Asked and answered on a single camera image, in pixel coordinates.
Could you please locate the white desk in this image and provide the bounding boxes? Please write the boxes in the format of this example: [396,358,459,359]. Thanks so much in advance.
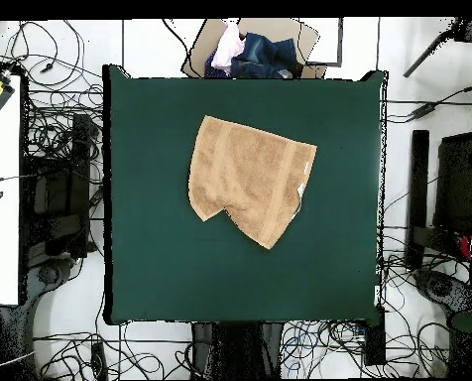
[0,74,23,306]

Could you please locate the cardboard box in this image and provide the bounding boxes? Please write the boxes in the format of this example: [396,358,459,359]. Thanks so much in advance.
[180,17,328,79]

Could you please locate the dark blue jeans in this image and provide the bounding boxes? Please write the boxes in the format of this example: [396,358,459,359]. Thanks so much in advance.
[203,32,303,79]

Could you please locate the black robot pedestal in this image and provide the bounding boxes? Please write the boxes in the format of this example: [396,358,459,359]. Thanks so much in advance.
[190,321,285,380]

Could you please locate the tan terry towel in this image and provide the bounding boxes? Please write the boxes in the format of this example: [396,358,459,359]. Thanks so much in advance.
[186,114,318,250]

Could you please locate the black power strip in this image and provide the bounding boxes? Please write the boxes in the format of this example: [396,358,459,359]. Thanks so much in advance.
[90,340,108,380]

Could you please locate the pale pink garment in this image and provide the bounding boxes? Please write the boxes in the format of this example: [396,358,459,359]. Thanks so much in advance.
[210,21,246,74]

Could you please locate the black power adapter with cable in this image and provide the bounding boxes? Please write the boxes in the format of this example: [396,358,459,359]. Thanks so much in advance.
[385,80,472,123]

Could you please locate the dark green table cloth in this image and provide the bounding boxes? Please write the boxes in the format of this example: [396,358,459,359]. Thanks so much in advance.
[102,64,388,325]

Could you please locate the black rectangular box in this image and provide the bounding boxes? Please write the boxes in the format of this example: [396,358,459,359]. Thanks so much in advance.
[363,307,387,366]

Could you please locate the dark metal frame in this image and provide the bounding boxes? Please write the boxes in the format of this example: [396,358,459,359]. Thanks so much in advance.
[306,17,344,67]

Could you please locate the blue and black cable tangle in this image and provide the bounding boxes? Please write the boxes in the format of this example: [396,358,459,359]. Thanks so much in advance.
[279,319,380,378]

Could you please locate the black chair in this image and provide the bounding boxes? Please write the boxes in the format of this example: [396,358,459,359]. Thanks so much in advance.
[406,129,472,271]
[19,112,102,263]

